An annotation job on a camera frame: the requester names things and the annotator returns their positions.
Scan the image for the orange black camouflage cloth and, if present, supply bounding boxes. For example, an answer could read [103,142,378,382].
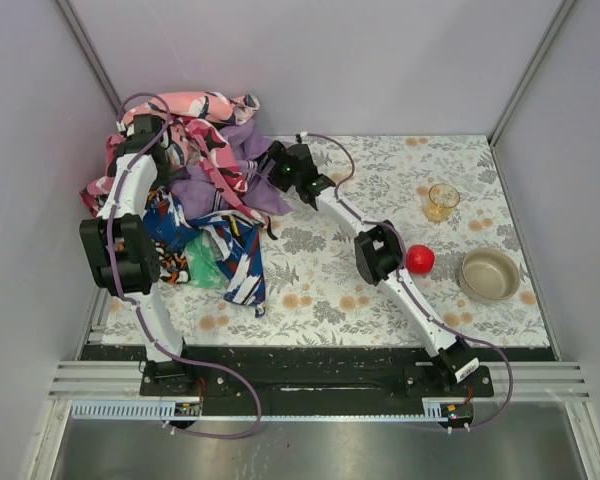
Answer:
[153,240,191,284]

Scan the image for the pink camouflage cloth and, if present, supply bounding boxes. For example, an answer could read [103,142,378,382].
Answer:
[80,118,265,223]

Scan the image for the aluminium corner post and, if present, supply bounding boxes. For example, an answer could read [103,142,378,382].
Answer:
[487,0,581,148]
[52,0,122,120]

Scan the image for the green white cloth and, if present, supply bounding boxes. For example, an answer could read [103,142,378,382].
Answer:
[184,233,226,290]

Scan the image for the amber drinking glass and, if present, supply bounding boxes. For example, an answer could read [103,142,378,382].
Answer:
[423,183,460,223]

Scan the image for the white slotted cable duct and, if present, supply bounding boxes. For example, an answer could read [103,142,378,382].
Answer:
[71,400,472,424]

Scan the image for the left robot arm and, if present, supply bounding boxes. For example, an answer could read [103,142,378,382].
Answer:
[79,114,194,397]

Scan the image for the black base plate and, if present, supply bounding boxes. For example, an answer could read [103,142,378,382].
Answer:
[139,344,494,419]

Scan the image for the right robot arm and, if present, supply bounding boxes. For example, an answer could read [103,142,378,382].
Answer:
[259,141,479,386]

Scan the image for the blue white patterned cloth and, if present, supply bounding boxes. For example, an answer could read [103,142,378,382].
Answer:
[144,188,266,318]

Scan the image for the red apple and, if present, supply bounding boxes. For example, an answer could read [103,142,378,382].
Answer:
[405,245,435,275]

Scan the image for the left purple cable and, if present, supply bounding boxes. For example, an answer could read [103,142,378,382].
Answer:
[107,92,264,441]

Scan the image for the purple cloth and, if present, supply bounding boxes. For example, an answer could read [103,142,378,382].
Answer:
[169,122,294,224]

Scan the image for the right aluminium corner post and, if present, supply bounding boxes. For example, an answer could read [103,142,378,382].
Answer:
[487,0,581,148]

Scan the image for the floral table mat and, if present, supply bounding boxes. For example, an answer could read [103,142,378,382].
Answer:
[102,134,551,349]

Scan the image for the salmon whale print cloth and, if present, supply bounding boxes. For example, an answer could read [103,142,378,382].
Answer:
[116,91,260,133]

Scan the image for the left aluminium corner post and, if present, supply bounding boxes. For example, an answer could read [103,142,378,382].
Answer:
[52,0,122,120]

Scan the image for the beige metal bowl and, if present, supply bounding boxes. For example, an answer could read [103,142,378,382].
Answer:
[459,247,520,305]

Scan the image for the aluminium front rail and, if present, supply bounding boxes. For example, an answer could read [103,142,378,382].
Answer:
[48,361,591,402]

